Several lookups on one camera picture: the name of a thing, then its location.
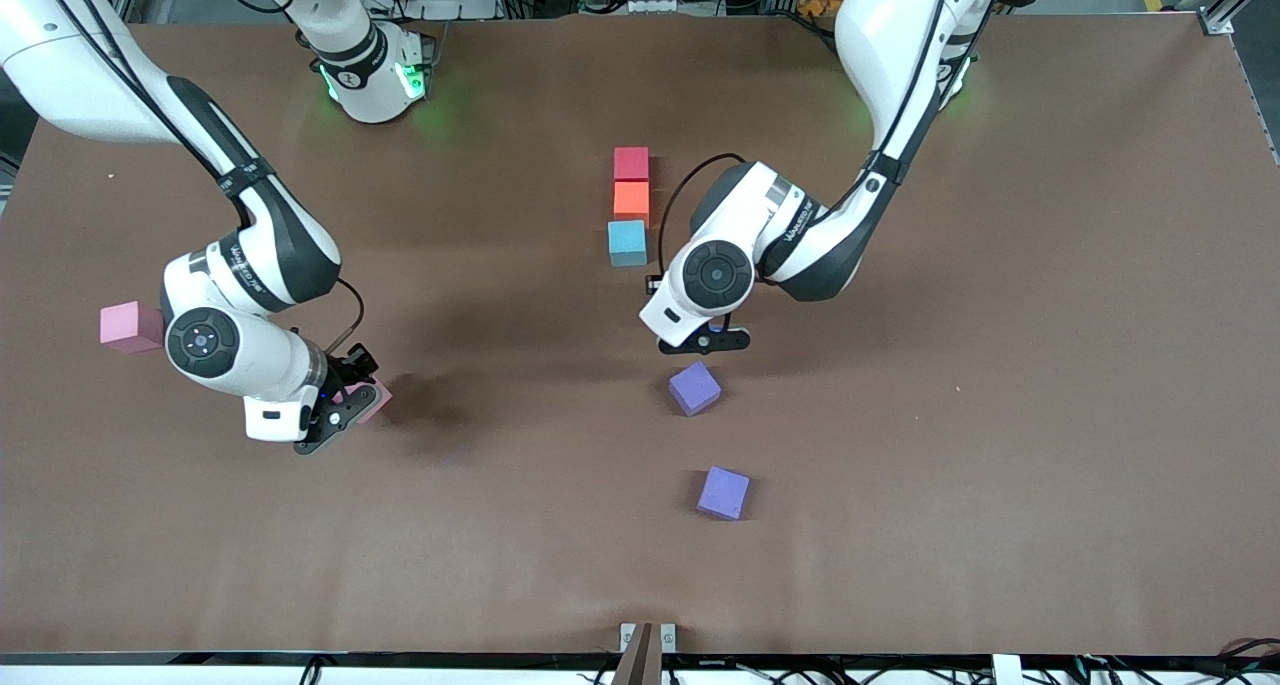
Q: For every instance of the pink foam cube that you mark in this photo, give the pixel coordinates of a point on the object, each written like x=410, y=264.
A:
x=125, y=327
x=378, y=402

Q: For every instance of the blue foam cube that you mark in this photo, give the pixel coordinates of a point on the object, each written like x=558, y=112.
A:
x=627, y=240

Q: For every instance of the orange foam cube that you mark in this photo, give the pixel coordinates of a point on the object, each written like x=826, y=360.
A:
x=631, y=201

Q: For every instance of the red foam cube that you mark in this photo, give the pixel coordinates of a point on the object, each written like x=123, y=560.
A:
x=631, y=163

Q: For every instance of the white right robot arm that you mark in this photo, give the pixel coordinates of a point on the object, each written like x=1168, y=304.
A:
x=60, y=65

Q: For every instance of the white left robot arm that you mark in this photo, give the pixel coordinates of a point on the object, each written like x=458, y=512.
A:
x=880, y=35

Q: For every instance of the purple foam cube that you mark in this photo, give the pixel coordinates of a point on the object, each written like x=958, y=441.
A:
x=694, y=387
x=723, y=492

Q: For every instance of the brown table cover sheet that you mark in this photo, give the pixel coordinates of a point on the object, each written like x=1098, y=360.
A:
x=900, y=525

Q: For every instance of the slanted metal post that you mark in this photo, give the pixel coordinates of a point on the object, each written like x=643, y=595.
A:
x=638, y=665

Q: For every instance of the silver metal bracket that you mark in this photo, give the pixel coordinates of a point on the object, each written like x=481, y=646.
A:
x=668, y=638

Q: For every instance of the aluminium frame profile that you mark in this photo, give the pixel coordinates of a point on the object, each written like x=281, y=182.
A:
x=1217, y=22

